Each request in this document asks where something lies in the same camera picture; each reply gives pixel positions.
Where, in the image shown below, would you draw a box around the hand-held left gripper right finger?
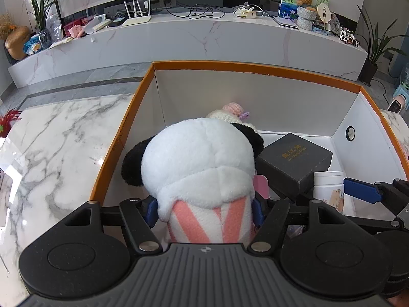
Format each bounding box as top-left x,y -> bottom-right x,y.
247,197 -> 347,254

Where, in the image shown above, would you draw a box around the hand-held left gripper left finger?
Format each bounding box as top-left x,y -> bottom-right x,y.
64,196 -> 162,255

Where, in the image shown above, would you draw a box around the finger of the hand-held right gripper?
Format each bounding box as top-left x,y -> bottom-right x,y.
343,177 -> 409,221
339,213 -> 400,234

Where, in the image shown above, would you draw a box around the pink embossed notebook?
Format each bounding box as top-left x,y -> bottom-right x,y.
254,174 -> 269,199

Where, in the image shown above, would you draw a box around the white plastic bottle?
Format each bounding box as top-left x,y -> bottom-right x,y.
312,171 -> 345,215

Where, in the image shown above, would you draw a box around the dark grey gift box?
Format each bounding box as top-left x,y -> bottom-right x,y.
256,133 -> 333,199

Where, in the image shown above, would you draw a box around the panda plush with pink stripes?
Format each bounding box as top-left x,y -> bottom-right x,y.
121,117 -> 265,244

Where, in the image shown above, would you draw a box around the orange cardboard box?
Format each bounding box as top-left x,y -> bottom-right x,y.
89,60 -> 409,231

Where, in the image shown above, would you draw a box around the white space heater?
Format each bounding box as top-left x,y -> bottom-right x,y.
385,97 -> 406,114

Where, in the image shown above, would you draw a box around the cream crochet doll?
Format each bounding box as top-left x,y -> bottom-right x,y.
205,102 -> 259,135

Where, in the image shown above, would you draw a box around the potted long-leaf plant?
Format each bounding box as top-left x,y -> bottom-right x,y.
356,5 -> 408,87

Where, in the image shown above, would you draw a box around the white carton box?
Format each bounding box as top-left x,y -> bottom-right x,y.
0,166 -> 14,227

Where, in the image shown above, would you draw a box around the black and white cow figurine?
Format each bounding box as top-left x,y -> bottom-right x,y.
339,27 -> 360,48

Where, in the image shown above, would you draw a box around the red feather toy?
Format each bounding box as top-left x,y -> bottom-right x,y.
0,109 -> 23,138

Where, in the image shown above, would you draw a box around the white marble TV console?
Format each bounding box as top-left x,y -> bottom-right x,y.
7,0 -> 368,90

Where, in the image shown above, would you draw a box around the white crochet pots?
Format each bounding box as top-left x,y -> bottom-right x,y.
297,6 -> 318,31

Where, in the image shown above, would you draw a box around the round white hand fan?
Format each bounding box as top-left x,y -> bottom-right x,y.
316,3 -> 332,26

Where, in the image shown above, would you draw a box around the grey laptop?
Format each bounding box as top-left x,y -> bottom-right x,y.
272,15 -> 301,30

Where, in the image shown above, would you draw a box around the white router with antennas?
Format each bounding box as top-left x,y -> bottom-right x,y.
122,0 -> 152,27

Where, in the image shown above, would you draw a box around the white tablet box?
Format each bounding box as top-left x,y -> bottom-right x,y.
84,14 -> 112,36

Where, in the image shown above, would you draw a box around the pink small box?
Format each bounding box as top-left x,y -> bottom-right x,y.
64,19 -> 85,39

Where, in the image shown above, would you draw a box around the blue and green painting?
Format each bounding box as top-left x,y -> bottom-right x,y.
279,0 -> 330,23

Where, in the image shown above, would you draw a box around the blue snack packets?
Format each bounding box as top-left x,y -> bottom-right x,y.
24,35 -> 43,55

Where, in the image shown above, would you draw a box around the gold vase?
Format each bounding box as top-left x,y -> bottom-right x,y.
5,26 -> 31,61

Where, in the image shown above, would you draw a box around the green plant in glass vase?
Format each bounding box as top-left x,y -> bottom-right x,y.
29,0 -> 64,48

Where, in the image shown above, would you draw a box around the white charger with cable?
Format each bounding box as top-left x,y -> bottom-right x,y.
233,3 -> 271,20

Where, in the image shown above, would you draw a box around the black cables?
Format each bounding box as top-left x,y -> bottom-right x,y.
166,3 -> 226,20

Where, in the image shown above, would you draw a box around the black photo frame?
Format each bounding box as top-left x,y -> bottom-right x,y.
46,0 -> 64,42

